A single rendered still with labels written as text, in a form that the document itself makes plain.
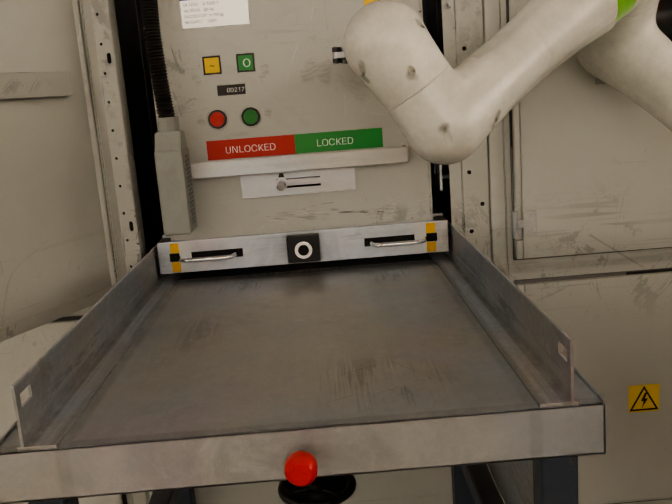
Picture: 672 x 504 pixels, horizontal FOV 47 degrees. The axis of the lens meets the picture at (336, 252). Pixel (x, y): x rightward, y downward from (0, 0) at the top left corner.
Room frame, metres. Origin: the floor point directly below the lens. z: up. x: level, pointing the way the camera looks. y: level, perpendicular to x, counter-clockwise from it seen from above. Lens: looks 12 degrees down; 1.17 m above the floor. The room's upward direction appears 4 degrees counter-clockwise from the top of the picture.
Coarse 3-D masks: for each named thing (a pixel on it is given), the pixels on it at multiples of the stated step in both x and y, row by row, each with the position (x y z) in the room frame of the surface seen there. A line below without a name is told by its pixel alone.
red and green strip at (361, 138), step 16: (208, 144) 1.41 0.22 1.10; (224, 144) 1.41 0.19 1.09; (240, 144) 1.41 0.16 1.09; (256, 144) 1.41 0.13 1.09; (272, 144) 1.41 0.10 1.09; (288, 144) 1.41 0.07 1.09; (304, 144) 1.41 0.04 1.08; (320, 144) 1.41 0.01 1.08; (336, 144) 1.41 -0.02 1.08; (352, 144) 1.42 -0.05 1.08; (368, 144) 1.42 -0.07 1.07; (208, 160) 1.41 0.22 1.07
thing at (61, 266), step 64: (0, 0) 1.26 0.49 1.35; (64, 0) 1.38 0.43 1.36; (0, 64) 1.24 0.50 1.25; (64, 64) 1.36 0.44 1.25; (0, 128) 1.22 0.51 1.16; (64, 128) 1.34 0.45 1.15; (0, 192) 1.20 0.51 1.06; (64, 192) 1.32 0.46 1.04; (0, 256) 1.18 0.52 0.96; (64, 256) 1.30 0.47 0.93; (0, 320) 1.17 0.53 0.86
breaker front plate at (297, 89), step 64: (256, 0) 1.41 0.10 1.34; (320, 0) 1.42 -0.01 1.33; (192, 64) 1.41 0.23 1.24; (256, 64) 1.41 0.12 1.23; (320, 64) 1.42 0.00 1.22; (192, 128) 1.41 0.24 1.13; (256, 128) 1.41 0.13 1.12; (320, 128) 1.42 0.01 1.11; (384, 128) 1.42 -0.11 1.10; (256, 192) 1.41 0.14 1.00; (320, 192) 1.41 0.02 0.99; (384, 192) 1.42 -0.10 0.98
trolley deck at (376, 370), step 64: (192, 320) 1.14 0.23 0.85; (256, 320) 1.11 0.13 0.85; (320, 320) 1.09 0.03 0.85; (384, 320) 1.06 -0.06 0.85; (448, 320) 1.04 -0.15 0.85; (128, 384) 0.88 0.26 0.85; (192, 384) 0.87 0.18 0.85; (256, 384) 0.85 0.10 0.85; (320, 384) 0.84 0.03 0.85; (384, 384) 0.82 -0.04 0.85; (448, 384) 0.81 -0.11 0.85; (512, 384) 0.79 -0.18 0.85; (576, 384) 0.78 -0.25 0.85; (0, 448) 0.73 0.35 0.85; (64, 448) 0.72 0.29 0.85; (128, 448) 0.72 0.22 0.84; (192, 448) 0.72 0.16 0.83; (256, 448) 0.72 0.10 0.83; (320, 448) 0.72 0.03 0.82; (384, 448) 0.72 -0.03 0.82; (448, 448) 0.72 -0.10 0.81; (512, 448) 0.72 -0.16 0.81; (576, 448) 0.73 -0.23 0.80
